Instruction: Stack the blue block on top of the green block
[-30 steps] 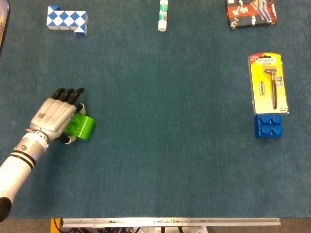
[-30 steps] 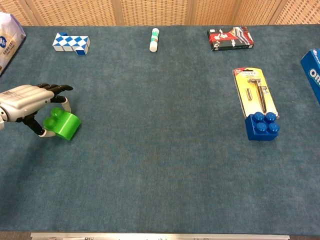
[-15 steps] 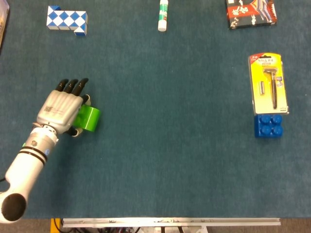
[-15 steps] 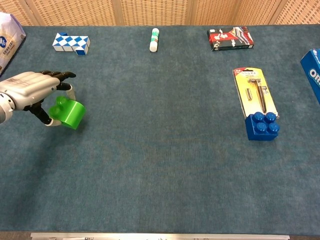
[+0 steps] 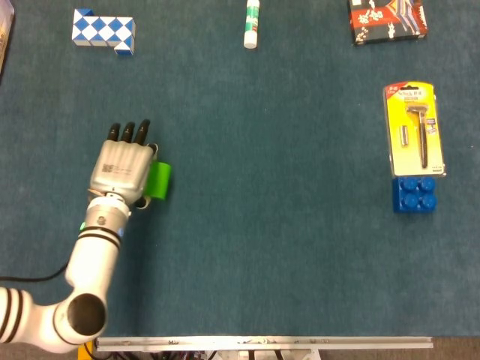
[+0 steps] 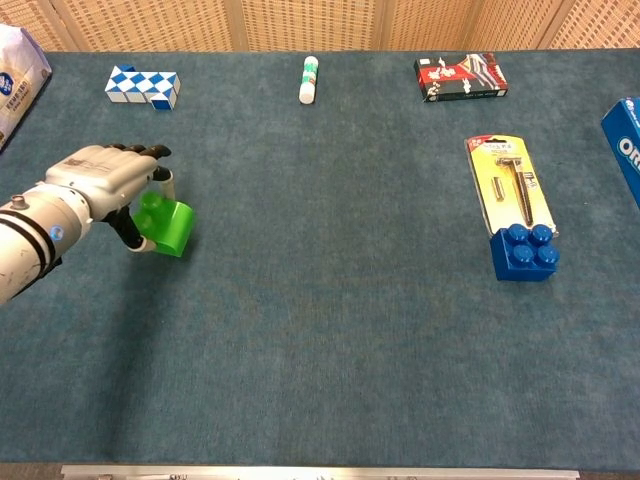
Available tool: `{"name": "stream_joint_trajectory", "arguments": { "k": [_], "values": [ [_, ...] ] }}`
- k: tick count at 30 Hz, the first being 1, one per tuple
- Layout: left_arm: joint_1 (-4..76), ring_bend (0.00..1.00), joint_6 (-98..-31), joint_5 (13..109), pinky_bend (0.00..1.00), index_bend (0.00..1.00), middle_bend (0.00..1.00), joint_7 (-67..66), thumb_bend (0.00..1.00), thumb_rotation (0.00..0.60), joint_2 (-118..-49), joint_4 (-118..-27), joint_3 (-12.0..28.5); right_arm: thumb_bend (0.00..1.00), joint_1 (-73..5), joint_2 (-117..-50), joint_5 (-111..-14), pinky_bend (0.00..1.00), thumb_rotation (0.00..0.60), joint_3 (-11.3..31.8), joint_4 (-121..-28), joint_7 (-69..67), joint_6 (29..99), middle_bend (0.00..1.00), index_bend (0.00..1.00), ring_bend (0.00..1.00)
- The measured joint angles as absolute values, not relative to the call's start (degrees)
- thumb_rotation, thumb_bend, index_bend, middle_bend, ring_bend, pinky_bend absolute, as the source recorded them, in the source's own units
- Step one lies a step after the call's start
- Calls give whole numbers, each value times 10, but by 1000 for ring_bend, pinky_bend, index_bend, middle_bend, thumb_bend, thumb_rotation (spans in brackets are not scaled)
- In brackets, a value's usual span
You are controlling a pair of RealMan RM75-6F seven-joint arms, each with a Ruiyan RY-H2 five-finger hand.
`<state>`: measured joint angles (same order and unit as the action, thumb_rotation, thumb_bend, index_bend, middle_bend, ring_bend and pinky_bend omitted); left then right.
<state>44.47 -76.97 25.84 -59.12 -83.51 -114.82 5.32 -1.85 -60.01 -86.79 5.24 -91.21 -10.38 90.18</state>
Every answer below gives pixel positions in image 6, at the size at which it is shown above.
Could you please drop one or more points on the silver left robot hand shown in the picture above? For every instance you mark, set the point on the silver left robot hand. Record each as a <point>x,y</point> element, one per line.
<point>100,175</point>

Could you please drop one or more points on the green toy block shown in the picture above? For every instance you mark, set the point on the green toy block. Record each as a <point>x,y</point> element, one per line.
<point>175,227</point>

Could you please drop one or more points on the blue four-stud building block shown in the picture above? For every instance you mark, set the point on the blue four-stud building block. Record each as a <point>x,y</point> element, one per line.
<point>515,267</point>

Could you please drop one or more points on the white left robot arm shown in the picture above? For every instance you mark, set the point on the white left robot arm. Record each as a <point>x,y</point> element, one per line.
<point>35,235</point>

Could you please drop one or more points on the blue white snake puzzle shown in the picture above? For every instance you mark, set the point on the blue white snake puzzle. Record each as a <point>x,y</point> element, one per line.
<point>142,85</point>

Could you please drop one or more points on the white green glue stick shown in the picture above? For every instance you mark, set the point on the white green glue stick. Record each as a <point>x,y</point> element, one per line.
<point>307,90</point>

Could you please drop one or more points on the woven folding screen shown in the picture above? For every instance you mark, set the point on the woven folding screen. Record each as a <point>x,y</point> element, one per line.
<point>310,25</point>

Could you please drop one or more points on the teal felt table cloth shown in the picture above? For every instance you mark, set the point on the teal felt table cloth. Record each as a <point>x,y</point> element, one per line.
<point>320,325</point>

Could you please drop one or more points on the black red printed box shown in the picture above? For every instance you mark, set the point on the black red printed box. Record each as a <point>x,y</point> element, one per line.
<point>460,77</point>

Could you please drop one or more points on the yellow razor blister pack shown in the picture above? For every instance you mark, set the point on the yellow razor blister pack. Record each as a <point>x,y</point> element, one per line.
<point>500,200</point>

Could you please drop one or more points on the blue cookie box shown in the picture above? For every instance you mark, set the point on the blue cookie box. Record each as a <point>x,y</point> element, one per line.
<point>622,140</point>

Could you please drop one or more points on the aluminium rail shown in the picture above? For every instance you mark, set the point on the aluminium rail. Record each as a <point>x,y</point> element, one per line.
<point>320,472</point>

